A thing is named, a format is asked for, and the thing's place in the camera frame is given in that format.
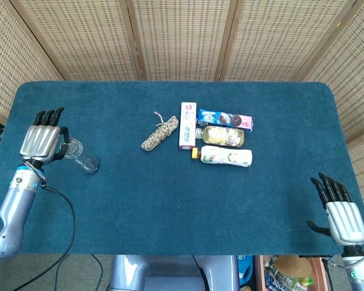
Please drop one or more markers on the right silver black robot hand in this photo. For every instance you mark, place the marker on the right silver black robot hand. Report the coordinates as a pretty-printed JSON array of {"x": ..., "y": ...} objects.
[{"x": 345, "y": 221}]

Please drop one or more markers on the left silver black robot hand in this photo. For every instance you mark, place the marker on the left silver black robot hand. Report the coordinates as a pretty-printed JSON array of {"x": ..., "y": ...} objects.
[{"x": 39, "y": 142}]

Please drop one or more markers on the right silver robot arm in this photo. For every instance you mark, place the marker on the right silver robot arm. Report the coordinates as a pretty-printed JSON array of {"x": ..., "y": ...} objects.
[{"x": 361, "y": 272}]

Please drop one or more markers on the clear glass jar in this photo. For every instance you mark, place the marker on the clear glass jar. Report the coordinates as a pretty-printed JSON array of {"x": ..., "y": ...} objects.
[{"x": 85, "y": 162}]

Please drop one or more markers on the orange crate of goods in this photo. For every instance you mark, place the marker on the orange crate of goods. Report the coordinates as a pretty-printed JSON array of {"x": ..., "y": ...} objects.
[{"x": 291, "y": 272}]

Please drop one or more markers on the woven rattan screen panel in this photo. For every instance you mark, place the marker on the woven rattan screen panel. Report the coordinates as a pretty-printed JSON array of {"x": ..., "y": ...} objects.
[
  {"x": 355, "y": 75},
  {"x": 182, "y": 39},
  {"x": 279, "y": 39},
  {"x": 79, "y": 39},
  {"x": 9, "y": 60}
]

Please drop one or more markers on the blue plastic container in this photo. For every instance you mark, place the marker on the blue plastic container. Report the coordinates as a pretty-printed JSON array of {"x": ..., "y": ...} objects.
[{"x": 245, "y": 269}]

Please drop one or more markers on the white label bottle yellow cap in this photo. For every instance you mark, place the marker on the white label bottle yellow cap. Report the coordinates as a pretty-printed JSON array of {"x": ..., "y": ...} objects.
[{"x": 227, "y": 156}]

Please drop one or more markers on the white pink toothpaste box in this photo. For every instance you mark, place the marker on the white pink toothpaste box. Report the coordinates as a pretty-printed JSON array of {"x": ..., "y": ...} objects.
[{"x": 187, "y": 127}]

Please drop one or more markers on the clear bottle yellow liquid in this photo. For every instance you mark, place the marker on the clear bottle yellow liquid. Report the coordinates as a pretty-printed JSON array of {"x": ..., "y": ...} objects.
[{"x": 221, "y": 137}]

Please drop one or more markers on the blue table cloth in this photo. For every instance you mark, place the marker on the blue table cloth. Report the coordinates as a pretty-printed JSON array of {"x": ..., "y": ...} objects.
[{"x": 182, "y": 206}]

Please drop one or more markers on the blue pink cookie box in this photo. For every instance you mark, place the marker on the blue pink cookie box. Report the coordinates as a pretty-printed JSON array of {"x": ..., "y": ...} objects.
[{"x": 224, "y": 118}]

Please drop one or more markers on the silver blue robot torso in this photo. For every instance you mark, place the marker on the silver blue robot torso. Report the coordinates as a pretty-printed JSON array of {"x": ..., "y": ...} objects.
[{"x": 157, "y": 272}]

